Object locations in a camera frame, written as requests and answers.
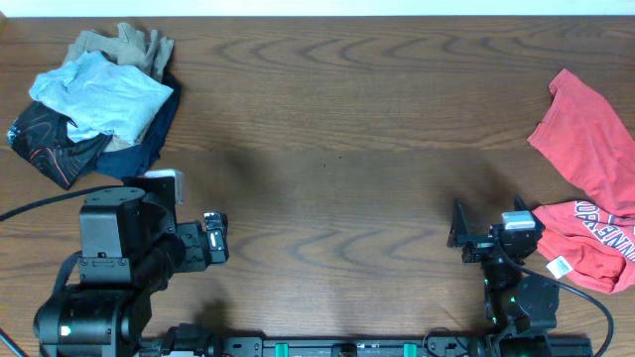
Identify red printed t-shirt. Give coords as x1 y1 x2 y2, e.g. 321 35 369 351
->
528 69 634 294

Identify light blue t-shirt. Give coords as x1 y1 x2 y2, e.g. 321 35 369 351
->
29 52 173 145

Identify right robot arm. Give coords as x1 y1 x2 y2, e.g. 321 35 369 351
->
447 196 560 356

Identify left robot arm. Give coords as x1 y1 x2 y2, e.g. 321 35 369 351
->
34 183 229 356

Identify navy blue folded garment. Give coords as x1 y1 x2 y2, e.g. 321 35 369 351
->
94 73 182 179

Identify black patterned shirt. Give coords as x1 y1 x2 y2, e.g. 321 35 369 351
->
7 101 111 190

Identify khaki folded pants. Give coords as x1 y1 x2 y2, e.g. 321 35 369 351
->
63 23 175 151

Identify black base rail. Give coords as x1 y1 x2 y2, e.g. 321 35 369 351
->
137 324 593 357

